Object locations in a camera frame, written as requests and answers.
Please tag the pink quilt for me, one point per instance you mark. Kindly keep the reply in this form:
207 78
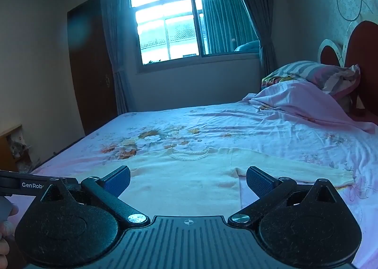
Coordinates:
298 100

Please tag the cream knit sweater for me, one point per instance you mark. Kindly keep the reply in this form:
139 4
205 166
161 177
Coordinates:
183 174

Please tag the red heart-shaped headboard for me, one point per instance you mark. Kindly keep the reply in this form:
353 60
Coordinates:
364 47

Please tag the dark wooden door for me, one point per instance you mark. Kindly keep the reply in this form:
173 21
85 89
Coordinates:
88 74

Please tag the floral bed sheet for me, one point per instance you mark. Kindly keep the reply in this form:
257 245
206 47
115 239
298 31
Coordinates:
236 127

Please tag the grey curtain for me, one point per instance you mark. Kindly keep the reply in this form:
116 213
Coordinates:
260 20
116 50

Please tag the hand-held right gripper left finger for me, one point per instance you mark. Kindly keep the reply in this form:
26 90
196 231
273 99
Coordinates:
118 182

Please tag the wooden bedside cabinet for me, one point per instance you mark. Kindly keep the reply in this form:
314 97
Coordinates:
11 142

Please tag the striped floral pillow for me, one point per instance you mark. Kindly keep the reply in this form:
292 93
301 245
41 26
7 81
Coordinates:
313 75

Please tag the teal cloth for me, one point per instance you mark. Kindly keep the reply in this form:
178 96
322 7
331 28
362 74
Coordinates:
248 46

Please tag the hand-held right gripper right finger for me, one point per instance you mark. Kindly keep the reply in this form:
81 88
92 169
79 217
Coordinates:
259 181

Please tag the person's left hand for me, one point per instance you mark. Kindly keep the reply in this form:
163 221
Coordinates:
5 242

